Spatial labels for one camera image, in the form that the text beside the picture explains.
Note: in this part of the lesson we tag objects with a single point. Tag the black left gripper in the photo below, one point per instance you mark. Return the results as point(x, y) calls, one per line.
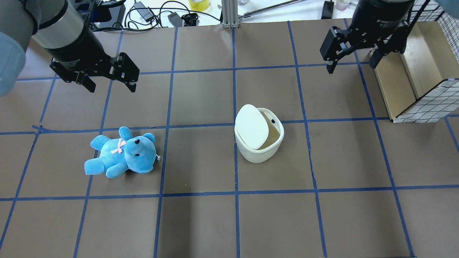
point(77, 48)

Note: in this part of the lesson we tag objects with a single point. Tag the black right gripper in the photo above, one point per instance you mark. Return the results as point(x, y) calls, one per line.
point(380, 19)

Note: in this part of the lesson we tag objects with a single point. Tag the white trash can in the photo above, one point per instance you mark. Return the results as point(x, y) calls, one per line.
point(258, 133)

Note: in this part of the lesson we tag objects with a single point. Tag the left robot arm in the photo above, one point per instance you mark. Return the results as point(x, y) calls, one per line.
point(63, 29)

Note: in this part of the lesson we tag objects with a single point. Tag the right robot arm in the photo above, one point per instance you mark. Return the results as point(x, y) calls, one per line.
point(389, 9)

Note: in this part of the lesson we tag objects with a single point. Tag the black power adapter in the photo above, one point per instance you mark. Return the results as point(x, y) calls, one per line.
point(143, 11)

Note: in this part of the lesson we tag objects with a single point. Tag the blue teddy bear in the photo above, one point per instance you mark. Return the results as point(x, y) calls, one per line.
point(116, 156)

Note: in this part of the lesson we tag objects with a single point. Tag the long metal rod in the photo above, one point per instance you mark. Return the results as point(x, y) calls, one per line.
point(269, 8)

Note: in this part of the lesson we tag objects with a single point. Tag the yellow tape roll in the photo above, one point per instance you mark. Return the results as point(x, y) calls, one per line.
point(199, 5)

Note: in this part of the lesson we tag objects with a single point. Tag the aluminium frame post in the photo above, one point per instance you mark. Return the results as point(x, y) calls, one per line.
point(230, 17)

